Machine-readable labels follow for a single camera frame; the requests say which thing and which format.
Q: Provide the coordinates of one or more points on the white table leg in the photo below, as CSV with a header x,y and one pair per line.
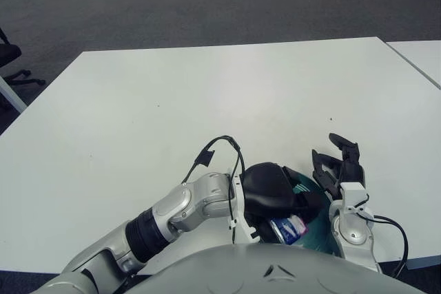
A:
x,y
12,96

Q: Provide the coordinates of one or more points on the white side table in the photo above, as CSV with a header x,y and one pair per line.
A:
x,y
420,56

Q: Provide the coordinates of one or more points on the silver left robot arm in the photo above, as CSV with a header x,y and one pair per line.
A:
x,y
165,218

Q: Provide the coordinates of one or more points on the blue gum pack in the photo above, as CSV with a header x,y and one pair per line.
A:
x,y
289,230

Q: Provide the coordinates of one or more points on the black office chair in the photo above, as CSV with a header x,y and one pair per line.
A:
x,y
8,56

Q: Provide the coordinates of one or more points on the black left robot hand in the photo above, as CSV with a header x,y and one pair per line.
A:
x,y
272,190

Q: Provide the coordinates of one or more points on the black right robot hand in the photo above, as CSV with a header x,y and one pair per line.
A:
x,y
348,170

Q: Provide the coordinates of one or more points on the grey robot torso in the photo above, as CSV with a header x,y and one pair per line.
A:
x,y
275,270

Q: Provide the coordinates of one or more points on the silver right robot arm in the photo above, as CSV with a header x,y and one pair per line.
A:
x,y
351,232

